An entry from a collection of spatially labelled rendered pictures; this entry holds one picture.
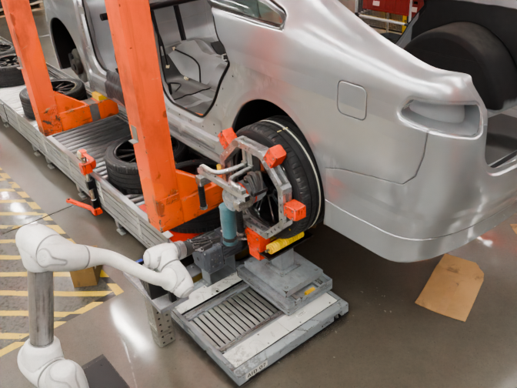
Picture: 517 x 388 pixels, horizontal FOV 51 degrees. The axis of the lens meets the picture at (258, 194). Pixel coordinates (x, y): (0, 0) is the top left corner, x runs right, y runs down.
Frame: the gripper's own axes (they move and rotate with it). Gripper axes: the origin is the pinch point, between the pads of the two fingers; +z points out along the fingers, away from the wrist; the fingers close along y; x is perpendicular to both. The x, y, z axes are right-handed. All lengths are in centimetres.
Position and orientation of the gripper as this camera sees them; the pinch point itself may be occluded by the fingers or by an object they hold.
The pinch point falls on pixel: (214, 240)
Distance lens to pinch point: 281.7
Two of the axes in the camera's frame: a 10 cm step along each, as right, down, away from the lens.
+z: 7.1, -1.5, 6.8
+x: -1.3, 9.3, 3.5
